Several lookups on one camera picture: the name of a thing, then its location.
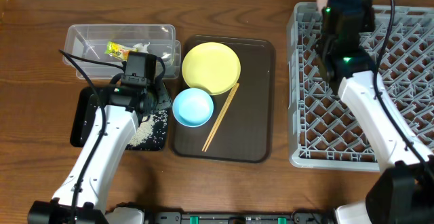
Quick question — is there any pile of white rice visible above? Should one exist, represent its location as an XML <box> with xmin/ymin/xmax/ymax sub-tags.
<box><xmin>126</xmin><ymin>110</ymin><xmax>169</xmax><ymax>151</ymax></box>

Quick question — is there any light blue bowl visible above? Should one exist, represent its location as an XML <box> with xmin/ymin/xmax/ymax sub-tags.
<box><xmin>172</xmin><ymin>88</ymin><xmax>214</xmax><ymax>128</ymax></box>

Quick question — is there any white tissue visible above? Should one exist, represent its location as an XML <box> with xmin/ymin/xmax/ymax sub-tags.
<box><xmin>133</xmin><ymin>43</ymin><xmax>150</xmax><ymax>53</ymax></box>

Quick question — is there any yellow green snack wrapper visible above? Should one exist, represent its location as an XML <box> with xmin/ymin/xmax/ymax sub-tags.
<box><xmin>105</xmin><ymin>41</ymin><xmax>138</xmax><ymax>61</ymax></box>

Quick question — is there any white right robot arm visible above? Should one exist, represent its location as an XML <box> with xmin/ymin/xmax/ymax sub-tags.
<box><xmin>315</xmin><ymin>0</ymin><xmax>433</xmax><ymax>223</ymax></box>

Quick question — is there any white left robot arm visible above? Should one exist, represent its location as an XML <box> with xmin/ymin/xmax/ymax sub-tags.
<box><xmin>27</xmin><ymin>52</ymin><xmax>172</xmax><ymax>223</ymax></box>

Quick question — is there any black waste tray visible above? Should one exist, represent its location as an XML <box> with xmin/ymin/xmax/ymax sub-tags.
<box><xmin>70</xmin><ymin>87</ymin><xmax>169</xmax><ymax>151</ymax></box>

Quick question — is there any clear plastic waste bin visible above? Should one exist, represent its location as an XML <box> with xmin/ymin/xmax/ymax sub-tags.
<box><xmin>64</xmin><ymin>24</ymin><xmax>181</xmax><ymax>79</ymax></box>

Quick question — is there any grey dishwasher rack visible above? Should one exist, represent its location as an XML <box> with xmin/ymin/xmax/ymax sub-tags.
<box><xmin>287</xmin><ymin>2</ymin><xmax>433</xmax><ymax>172</ymax></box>

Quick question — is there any yellow plate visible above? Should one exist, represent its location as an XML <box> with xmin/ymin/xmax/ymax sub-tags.
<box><xmin>182</xmin><ymin>42</ymin><xmax>241</xmax><ymax>96</ymax></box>

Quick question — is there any dark brown serving tray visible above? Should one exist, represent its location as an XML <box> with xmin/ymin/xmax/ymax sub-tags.
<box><xmin>170</xmin><ymin>35</ymin><xmax>275</xmax><ymax>163</ymax></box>

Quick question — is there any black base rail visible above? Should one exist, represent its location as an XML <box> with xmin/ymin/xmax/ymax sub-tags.
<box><xmin>144</xmin><ymin>211</ymin><xmax>337</xmax><ymax>224</ymax></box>

